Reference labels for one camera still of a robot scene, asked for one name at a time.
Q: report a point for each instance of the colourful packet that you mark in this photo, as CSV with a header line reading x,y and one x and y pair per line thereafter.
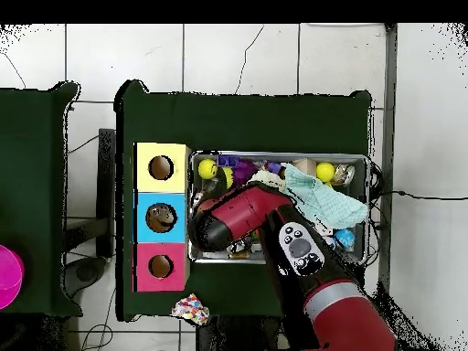
x,y
190,309

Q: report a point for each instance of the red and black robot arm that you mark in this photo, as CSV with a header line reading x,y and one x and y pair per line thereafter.
x,y
248,212

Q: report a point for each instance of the wooden box with three holes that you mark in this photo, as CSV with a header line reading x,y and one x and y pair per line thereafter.
x,y
175,182

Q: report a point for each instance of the purple rubber toy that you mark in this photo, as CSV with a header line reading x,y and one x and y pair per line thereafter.
x,y
243,172

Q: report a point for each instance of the cream white cloth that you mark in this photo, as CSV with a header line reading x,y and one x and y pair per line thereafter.
x,y
268,179

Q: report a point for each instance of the dark green tablecloth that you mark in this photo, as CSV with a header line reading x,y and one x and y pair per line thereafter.
x,y
237,120
33,164

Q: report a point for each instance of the mint green cloth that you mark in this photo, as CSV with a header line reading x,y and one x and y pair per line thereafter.
x,y
329,204

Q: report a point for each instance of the blue globe ball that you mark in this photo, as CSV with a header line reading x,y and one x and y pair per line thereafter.
x,y
345,237

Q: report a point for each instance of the black upright panel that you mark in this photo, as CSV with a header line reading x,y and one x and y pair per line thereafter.
x,y
106,182

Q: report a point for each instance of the grey metal bar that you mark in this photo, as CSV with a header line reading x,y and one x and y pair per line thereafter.
x,y
387,109

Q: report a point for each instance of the magenta plastic bowl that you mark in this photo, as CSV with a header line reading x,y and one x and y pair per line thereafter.
x,y
9,274

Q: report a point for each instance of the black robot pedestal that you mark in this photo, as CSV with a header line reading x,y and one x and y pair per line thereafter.
x,y
237,336

